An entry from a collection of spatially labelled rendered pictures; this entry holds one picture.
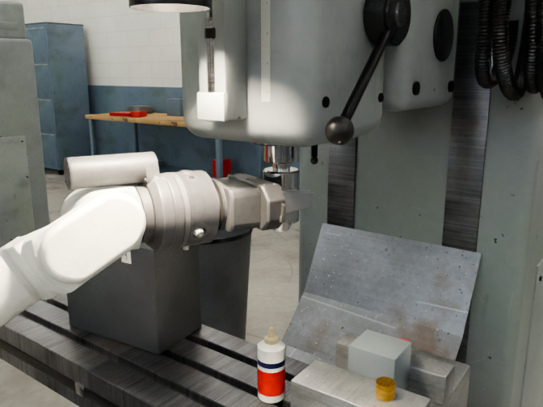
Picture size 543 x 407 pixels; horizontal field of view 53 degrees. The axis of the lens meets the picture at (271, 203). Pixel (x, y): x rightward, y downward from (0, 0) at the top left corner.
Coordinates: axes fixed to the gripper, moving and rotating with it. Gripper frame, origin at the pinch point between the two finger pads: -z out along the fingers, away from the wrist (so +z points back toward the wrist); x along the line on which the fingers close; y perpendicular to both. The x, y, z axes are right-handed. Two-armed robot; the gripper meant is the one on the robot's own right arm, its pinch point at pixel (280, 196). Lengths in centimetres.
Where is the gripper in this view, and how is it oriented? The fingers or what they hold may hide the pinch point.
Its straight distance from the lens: 71.0
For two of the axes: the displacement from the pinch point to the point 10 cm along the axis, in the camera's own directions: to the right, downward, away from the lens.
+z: -8.5, 1.1, -5.1
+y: -0.1, 9.7, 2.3
